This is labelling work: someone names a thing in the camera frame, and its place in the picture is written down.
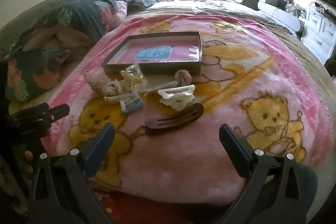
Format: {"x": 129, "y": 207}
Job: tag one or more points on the floral quilt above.
{"x": 78, "y": 19}

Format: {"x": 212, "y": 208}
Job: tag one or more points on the brown banana hair clip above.
{"x": 173, "y": 120}

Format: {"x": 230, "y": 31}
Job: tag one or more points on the white claw hair clip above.
{"x": 176, "y": 98}

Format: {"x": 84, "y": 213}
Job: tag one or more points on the teal cloth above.
{"x": 304, "y": 182}

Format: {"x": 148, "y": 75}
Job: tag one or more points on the pink pompom hair clip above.
{"x": 185, "y": 76}

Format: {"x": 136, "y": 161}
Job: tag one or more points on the pink bear printed blanket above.
{"x": 183, "y": 161}

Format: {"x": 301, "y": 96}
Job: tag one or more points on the pearl flower hair accessory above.
{"x": 114, "y": 88}

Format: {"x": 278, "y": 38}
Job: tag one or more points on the white dresser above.
{"x": 319, "y": 29}

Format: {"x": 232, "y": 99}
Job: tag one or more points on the white rounded bench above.
{"x": 282, "y": 15}

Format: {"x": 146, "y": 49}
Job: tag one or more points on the white patterned cloth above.
{"x": 223, "y": 6}

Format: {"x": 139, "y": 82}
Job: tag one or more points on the person's left hand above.
{"x": 27, "y": 154}

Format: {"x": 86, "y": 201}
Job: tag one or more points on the clear plastic packet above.
{"x": 162, "y": 86}

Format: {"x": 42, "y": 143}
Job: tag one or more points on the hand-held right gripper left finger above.
{"x": 101, "y": 145}

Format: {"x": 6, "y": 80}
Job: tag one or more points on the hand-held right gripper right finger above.
{"x": 235, "y": 150}

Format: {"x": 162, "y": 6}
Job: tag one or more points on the shallow cardboard box pink inside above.
{"x": 155, "y": 52}

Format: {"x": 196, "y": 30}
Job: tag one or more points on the red cloth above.
{"x": 157, "y": 211}

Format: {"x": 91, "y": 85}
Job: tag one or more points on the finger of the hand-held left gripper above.
{"x": 59, "y": 110}

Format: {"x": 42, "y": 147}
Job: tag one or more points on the blue card of hairpins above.
{"x": 131, "y": 104}

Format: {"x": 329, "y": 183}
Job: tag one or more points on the purple pillow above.
{"x": 143, "y": 1}

